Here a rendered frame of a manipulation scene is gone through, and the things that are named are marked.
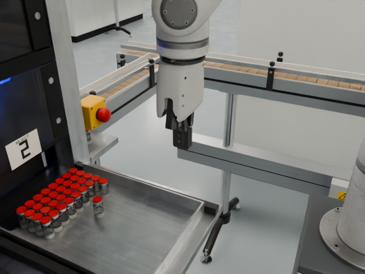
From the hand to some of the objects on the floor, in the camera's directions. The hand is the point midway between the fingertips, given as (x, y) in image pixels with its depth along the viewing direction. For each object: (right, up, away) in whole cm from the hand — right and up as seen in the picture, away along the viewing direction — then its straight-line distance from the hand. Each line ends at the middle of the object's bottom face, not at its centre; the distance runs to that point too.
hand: (182, 137), depth 67 cm
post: (-30, -83, +77) cm, 117 cm away
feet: (+21, -52, +131) cm, 143 cm away
